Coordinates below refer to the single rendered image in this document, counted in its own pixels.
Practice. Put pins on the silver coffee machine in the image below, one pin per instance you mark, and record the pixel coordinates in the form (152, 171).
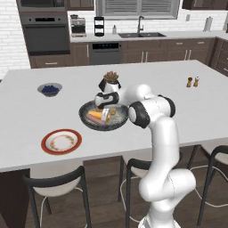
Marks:
(78, 27)

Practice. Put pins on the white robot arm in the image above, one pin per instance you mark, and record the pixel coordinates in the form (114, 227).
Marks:
(161, 142)

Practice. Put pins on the yellow bun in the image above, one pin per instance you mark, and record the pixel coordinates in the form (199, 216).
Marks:
(95, 114)

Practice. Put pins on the white wall socket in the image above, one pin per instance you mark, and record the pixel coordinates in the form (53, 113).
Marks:
(188, 17)

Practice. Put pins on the grey bowl of blueberries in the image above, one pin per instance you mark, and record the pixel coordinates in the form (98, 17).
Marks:
(49, 89)

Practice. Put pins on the pink sausage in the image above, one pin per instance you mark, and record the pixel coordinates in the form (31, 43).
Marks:
(94, 119)

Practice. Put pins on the white soap bottle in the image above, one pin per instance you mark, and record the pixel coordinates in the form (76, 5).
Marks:
(114, 30)

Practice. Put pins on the brown wall cupboard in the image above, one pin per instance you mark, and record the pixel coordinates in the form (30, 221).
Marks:
(79, 4)
(205, 4)

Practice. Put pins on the potted succulent plant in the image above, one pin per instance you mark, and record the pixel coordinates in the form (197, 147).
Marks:
(111, 77)

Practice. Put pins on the brown island cabinet panel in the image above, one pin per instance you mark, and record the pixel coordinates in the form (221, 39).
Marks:
(13, 199)

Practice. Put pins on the brown lower cupboard run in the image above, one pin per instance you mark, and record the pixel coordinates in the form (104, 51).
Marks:
(166, 50)

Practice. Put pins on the brown salt shaker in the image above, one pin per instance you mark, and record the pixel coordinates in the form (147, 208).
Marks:
(196, 82)

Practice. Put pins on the black framed white stool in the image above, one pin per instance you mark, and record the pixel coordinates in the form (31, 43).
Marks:
(218, 154)
(135, 166)
(56, 185)

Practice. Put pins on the dark sink tap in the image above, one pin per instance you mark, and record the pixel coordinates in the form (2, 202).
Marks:
(140, 24)

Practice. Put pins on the brown pepper shaker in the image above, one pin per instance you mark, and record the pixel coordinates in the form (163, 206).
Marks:
(189, 83)

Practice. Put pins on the window with grey blinds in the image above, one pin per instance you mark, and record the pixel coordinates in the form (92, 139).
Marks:
(138, 8)

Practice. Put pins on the black dishwasher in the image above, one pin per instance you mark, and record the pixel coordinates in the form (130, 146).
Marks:
(105, 54)

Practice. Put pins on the black microwave oven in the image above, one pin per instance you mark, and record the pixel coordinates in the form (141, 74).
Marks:
(41, 4)

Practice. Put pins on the dark grey serving bowl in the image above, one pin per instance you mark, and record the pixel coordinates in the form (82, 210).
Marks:
(118, 121)

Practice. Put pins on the dark sink basin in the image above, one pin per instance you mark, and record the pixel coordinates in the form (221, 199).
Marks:
(142, 35)

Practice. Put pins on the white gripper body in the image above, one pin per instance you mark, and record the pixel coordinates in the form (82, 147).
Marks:
(105, 115)

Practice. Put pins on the black wall oven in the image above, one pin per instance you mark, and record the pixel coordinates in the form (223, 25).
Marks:
(46, 35)

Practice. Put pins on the red rimmed white plate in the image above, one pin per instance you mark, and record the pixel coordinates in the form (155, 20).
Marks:
(61, 142)

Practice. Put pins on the white paper towel roll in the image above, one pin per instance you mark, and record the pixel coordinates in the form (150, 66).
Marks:
(208, 24)

